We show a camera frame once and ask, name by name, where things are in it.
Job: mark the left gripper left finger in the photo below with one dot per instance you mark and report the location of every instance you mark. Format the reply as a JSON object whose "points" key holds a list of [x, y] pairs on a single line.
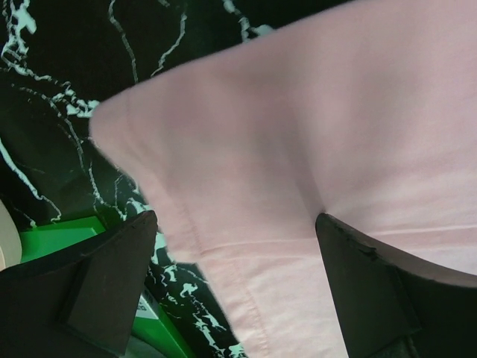
{"points": [[80, 301]]}

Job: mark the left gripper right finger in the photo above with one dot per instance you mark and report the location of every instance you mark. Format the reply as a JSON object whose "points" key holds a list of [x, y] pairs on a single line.
{"points": [[393, 304]]}

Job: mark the pink t shirt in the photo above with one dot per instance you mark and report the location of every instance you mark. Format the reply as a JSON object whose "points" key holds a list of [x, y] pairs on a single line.
{"points": [[366, 111]]}

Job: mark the green folded t shirt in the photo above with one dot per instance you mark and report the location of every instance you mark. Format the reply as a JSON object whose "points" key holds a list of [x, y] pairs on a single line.
{"points": [[151, 325]]}

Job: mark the pink three-tier shelf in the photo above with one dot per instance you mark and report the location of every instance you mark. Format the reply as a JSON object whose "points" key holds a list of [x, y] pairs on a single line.
{"points": [[11, 247]]}

